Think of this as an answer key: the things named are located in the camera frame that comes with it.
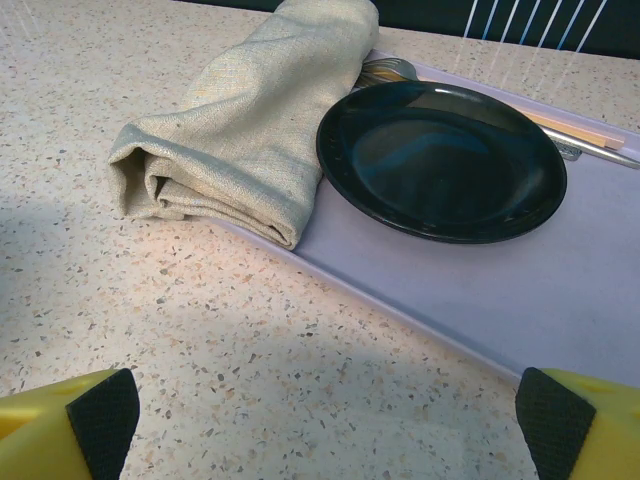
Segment metal fork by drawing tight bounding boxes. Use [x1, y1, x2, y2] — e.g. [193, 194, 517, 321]
[357, 68, 409, 91]

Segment beige cloth napkin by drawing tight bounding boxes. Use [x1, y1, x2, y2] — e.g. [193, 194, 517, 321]
[107, 0, 381, 251]

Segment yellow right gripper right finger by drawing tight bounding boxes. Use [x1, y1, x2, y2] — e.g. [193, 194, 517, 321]
[517, 367, 640, 480]

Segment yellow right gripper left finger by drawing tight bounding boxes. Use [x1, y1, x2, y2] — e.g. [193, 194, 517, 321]
[0, 367, 140, 480]

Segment wooden chopstick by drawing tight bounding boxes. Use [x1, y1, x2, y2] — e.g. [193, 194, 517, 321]
[517, 108, 627, 146]
[522, 115, 625, 150]

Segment black plate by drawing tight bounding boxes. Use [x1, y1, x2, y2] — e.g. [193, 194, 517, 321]
[315, 81, 569, 246]

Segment metal knife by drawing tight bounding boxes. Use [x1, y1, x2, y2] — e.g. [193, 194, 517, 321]
[539, 124, 640, 170]

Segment lavender tray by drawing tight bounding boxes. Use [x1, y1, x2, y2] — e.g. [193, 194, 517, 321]
[214, 47, 640, 389]

